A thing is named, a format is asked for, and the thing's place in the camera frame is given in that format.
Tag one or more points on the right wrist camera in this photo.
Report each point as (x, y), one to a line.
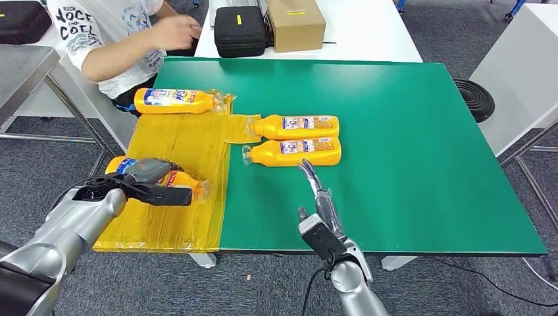
(322, 237)

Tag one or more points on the person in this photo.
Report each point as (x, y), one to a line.
(104, 48)

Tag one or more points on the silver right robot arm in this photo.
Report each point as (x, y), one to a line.
(355, 288)

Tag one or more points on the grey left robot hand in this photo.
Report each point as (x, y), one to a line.
(152, 170)

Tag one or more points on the person's hand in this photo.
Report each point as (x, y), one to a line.
(174, 31)

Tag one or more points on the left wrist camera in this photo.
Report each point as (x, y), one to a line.
(168, 196)

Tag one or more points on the person's forearm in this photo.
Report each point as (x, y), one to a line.
(117, 56)

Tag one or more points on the white table steel legs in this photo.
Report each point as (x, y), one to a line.
(514, 78)

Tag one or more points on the blue trolley frame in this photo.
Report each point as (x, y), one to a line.
(516, 6)

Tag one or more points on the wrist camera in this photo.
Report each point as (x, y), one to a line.
(168, 196)
(322, 237)

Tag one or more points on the black ribbed round disc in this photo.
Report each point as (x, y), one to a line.
(475, 101)

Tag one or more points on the black carrying case yellow tag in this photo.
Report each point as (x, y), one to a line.
(239, 32)

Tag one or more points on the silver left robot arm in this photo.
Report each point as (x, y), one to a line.
(65, 235)

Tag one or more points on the large black carrying case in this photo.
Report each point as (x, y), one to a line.
(22, 22)

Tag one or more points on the white table foot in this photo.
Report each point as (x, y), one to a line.
(205, 261)
(399, 263)

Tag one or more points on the silver laptop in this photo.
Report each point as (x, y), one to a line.
(239, 2)

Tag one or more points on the yellow plastic sheet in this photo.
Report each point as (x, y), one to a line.
(183, 226)

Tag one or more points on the white panel table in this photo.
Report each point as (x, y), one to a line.
(93, 113)

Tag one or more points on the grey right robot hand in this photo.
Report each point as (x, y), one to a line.
(329, 213)

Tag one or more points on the yellow detergent bottle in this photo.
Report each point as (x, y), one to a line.
(274, 128)
(185, 181)
(174, 104)
(270, 154)

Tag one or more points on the brown cardboard box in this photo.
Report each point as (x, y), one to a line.
(296, 28)

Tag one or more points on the long white table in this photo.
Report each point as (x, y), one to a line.
(370, 35)

